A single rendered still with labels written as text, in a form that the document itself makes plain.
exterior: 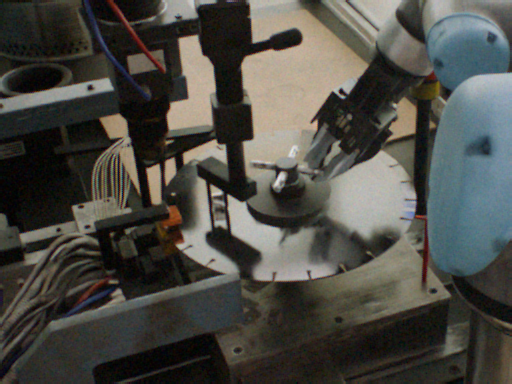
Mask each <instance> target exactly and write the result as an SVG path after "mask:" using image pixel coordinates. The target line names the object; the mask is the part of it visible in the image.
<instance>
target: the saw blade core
mask: <svg viewBox="0 0 512 384"><path fill-rule="evenodd" d="M272 133H273V136H274V137H271V132H262V133H257V134H255V138H253V139H252V140H249V142H244V147H245V160H246V172H247V176H248V177H250V178H252V179H253V178H255V177H256V176H258V175H260V174H261V173H264V172H266V171H270V170H260V169H251V167H250V161H252V160H253V161H263V162H273V163H275V162H276V161H277V160H278V159H279V158H283V157H288V156H289V153H290V150H291V148H292V146H298V147H299V148H300V150H299V152H298V155H297V158H296V160H298V162H299V165H302V166H308V162H303V161H302V159H303V157H304V155H305V153H306V151H308V150H309V149H310V148H311V143H312V139H313V136H314V135H315V133H316V131H310V130H302V131H301V136H299V133H300V130H283V131H272ZM218 148H219V149H220V150H221V151H220V150H219V149H218ZM210 156H212V157H215V158H217V159H218V160H220V161H222V162H224V163H225V164H228V162H226V151H225V145H217V148H216V147H212V148H210V149H208V150H206V151H204V152H202V153H199V155H198V156H196V157H195V158H193V160H190V161H189V162H188V163H185V164H184V165H183V166H182V167H181V169H180V170H179V171H178V172H177V173H176V174H175V175H176V176H175V175H174V176H172V178H171V179H170V182H169V183H168V185H167V189H165V200H162V201H161V204H167V206H168V207H169V206H174V205H176V207H177V210H178V212H179V214H180V216H181V218H182V223H181V224H178V225H174V226H169V227H167V228H166V229H165V232H166V233H167V237H168V238H169V240H170V241H171V242H172V244H174V245H175V246H176V247H177V248H178V249H179V251H180V252H182V251H183V252H182V254H184V255H185V256H187V257H189V258H190V259H192V260H193V261H195V262H197V264H198V265H201V266H203V267H206V266H207V265H208V264H209V262H210V261H211V260H215V261H212V262H210V264H209V265H208V266H207V268H208V269H210V270H212V271H216V272H219V273H222V274H228V273H232V272H237V273H239V270H241V269H243V271H242V272H241V273H239V278H241V279H244V280H250V281H258V282H272V280H273V273H276V274H275V280H274V283H287V282H303V281H310V279H309V274H308V273H306V272H308V271H310V272H311V279H312V280H318V279H324V278H329V277H334V275H337V274H341V273H344V270H343V268H344V269H345V270H346V272H348V271H351V270H353V269H356V268H358V267H362V266H364V265H366V264H368V262H370V261H372V260H375V257H376V258H378V257H380V256H381V255H383V254H384V253H385V252H388V251H389V250H390V248H391V247H393V246H394V245H395V244H396V243H397V240H398V241H399V240H401V239H402V238H403V236H404V234H405V233H406V231H407V230H408V228H409V226H410V224H411V221H412V219H414V216H415V212H416V191H415V187H414V184H412V182H411V179H410V177H409V175H408V174H407V172H406V171H405V170H404V169H403V166H402V165H401V164H400V165H398V162H397V161H395V160H394V159H393V158H392V157H390V156H389V155H388V153H385V152H384V151H382V150H381V151H380V152H379V153H378V155H376V156H375V157H374V158H372V159H370V160H368V161H365V162H363V163H361V164H357V165H355V166H354V167H352V169H351V170H350V171H348V172H345V173H343V174H341V175H339V176H337V177H335V178H331V179H329V180H328V182H329V184H330V187H331V200H330V203H329V205H328V206H327V207H326V210H325V211H323V212H322V213H321V214H318V215H316V216H315V217H312V218H310V219H306V220H302V221H297V223H275V221H270V220H266V219H263V218H261V217H259V216H257V215H255V214H253V213H252V212H251V211H250V210H249V209H248V206H247V204H246V201H245V202H243V203H242V202H239V201H237V200H236V199H234V198H232V197H231V196H229V194H228V199H229V206H228V207H225V206H224V201H223V207H222V209H212V210H209V206H208V201H207V192H206V184H205V180H204V179H202V178H199V177H198V176H197V171H196V163H198V162H201V161H202V160H204V159H206V158H208V157H210ZM194 160H195V161H194ZM390 166H393V167H390ZM182 177H183V178H182ZM401 183H404V184H401ZM172 193H175V194H172ZM405 200H407V201H405ZM404 207H409V209H415V212H411V211H403V209H404ZM401 218H404V219H401ZM175 230H178V231H175ZM388 237H392V238H393V239H392V238H388ZM189 246H193V247H190V248H189ZM187 248H188V249H187ZM184 249H185V251H184ZM367 252H370V253H371V255H374V256H375V257H374V256H371V255H370V254H367ZM339 265H343V268H342V267H341V266H339Z"/></svg>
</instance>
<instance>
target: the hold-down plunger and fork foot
mask: <svg viewBox="0 0 512 384"><path fill-rule="evenodd" d="M225 151H226V162H228V164H225V163H224V162H222V161H220V160H218V159H217V158H215V157H212V156H210V157H208V158H206V159H204V160H202V161H201V162H198V163H196V171H197V176H198V177H199V178H202V179H204V180H205V184H206V192H207V201H208V206H209V210H212V209H213V206H212V198H211V188H210V185H212V186H215V187H216V188H218V189H220V190H221V191H222V196H223V201H224V206H225V207H228V206H229V199H228V194H229V196H231V197H232V198H234V199H236V200H237V201H239V202H242V203H243V202H245V201H247V200H248V199H250V198H252V197H253V196H256V194H258V190H257V182H256V180H255V179H252V178H250V177H248V176H247V172H246V160H245V147H244V143H242V144H239V145H225Z"/></svg>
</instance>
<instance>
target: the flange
mask: <svg viewBox="0 0 512 384"><path fill-rule="evenodd" d="M253 179H255V180H256V182H257V190H258V194H256V196H253V197H252V198H250V199H248V200H247V201H246V204H247V206H248V209H249V210H250V211H251V212H252V213H253V214H255V215H257V216H259V217H261V218H263V219H266V220H270V221H275V223H297V221H302V220H306V219H310V218H312V217H315V216H316V215H318V214H321V213H322V212H323V211H325V210H326V207H327V206H328V205H329V203H330V200H331V187H330V184H329V182H328V180H325V182H318V183H314V182H313V180H311V179H310V178H309V175H308V174H299V182H298V184H297V185H295V186H292V187H283V188H282V191H281V192H276V191H274V189H273V188H274V186H275V184H276V177H275V171H266V172H264V173H261V174H260V175H258V176H256V177H255V178H253Z"/></svg>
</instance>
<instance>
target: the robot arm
mask: <svg viewBox="0 0 512 384"><path fill-rule="evenodd" d="M369 55H370V58H371V63H370V64H369V66H368V67H367V68H366V70H365V71H364V74H363V75H361V76H359V77H357V79H356V78H354V77H353V76H352V77H351V78H350V79H348V80H346V81H344V82H343V83H342V84H340V85H339V87H337V88H336V89H335V90H332V91H331V93H330V94H329V96H328V97H327V98H326V101H325V102H324V104H323V105H322V106H321V108H319V109H318V111H317V112H316V115H315V116H314V117H313V119H312V120H311V122H310V123H311V124H312V123H314V122H315V121H316V120H317V130H316V133H315V135H314V136H313V139H312V143H311V148H310V149H309V150H308V151H306V153H305V155H304V157H303V159H302V161H303V162H308V166H312V167H323V165H324V161H325V158H326V156H328V155H329V153H330V152H331V148H332V144H334V143H336V142H337V140H341V142H340V144H339V145H338V147H339V148H340V149H341V150H340V153H338V155H336V156H335V157H334V158H332V159H330V161H329V164H327V165H325V166H324V167H323V169H324V170H325V173H324V175H323V176H317V175H309V178H310V179H311V180H313V182H314V183H318V182H325V180H329V179H331V178H335V177H337V176H339V175H341V174H343V173H345V172H348V171H350V170H351V169H352V167H354V166H355V165H357V164H361V163H363V162H365V161H368V160H370V159H372V158H374V157H375V156H376V155H378V153H379V152H380V151H381V149H382V148H383V147H384V145H385V143H387V140H388V138H389V137H390V136H392V135H393V132H392V131H391V130H390V126H391V125H392V122H395V121H397V120H398V116H397V111H396V110H397V108H398V107H399V106H397V104H398V103H399V102H401V101H402V99H403V98H404V96H405V95H406V94H407V93H408V92H409V88H417V87H419V85H420V84H421V82H422V81H423V80H424V78H425V77H426V76H428V75H430V74H431V73H432V70H434V73H435V76H436V77H437V79H438V80H439V82H440V83H442V84H443V86H445V87H446V88H447V89H449V90H451V91H453V93H452V94H451V96H450V97H449V100H448V102H447V104H446V106H445V108H444V111H443V114H442V117H441V121H439V124H438V129H437V133H436V137H435V143H434V148H433V155H432V162H431V170H430V180H429V186H430V196H429V200H428V237H429V245H430V252H431V256H432V259H433V261H434V264H435V265H436V267H437V268H438V269H440V270H443V271H445V272H450V278H451V282H452V284H453V286H454V288H456V290H457V293H458V294H459V296H460V297H461V298H462V299H463V300H464V301H465V302H466V303H467V305H470V307H471V314H470V316H469V327H468V340H467V353H466V366H465V379H464V384H512V0H402V1H400V4H399V5H398V7H397V8H395V10H394V11H393V13H392V14H391V15H390V18H389V19H388V21H386V22H385V23H384V25H383V26H382V28H381V29H380V31H379V33H378V34H377V39H376V41H375V42H373V43H372V46H371V47H370V49H369Z"/></svg>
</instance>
